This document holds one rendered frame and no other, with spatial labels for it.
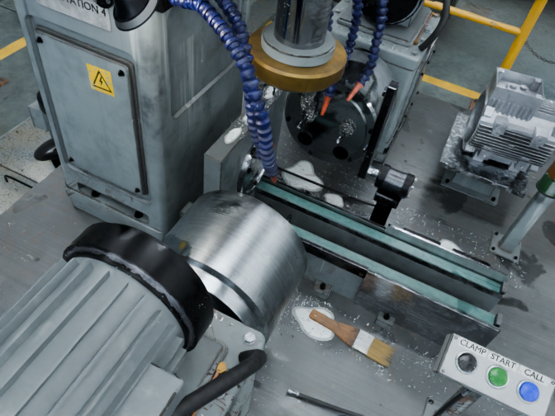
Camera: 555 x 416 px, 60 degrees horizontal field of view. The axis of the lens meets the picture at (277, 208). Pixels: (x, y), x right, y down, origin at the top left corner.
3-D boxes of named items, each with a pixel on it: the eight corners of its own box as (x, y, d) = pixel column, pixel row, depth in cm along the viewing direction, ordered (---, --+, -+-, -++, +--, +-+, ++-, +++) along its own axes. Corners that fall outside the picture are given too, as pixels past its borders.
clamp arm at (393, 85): (353, 176, 115) (384, 85, 97) (358, 168, 117) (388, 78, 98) (367, 182, 115) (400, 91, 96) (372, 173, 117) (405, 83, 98)
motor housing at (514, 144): (458, 163, 135) (489, 106, 121) (463, 124, 148) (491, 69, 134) (531, 185, 133) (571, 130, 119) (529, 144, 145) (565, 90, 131)
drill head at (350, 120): (263, 161, 127) (274, 79, 108) (322, 86, 153) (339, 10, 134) (352, 199, 122) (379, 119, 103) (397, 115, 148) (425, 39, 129)
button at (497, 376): (482, 380, 79) (486, 381, 77) (489, 363, 79) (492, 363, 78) (500, 390, 78) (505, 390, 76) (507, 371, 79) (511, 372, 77)
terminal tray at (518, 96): (483, 110, 127) (495, 87, 121) (485, 88, 134) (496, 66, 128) (529, 123, 125) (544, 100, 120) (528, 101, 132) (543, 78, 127)
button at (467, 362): (453, 366, 80) (455, 366, 78) (459, 349, 80) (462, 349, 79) (471, 375, 79) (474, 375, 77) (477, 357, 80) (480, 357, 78)
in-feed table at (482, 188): (424, 190, 144) (439, 161, 135) (444, 140, 161) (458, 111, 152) (505, 223, 139) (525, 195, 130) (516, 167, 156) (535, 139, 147)
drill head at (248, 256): (92, 380, 84) (62, 308, 66) (203, 238, 108) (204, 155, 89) (216, 453, 79) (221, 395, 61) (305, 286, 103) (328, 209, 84)
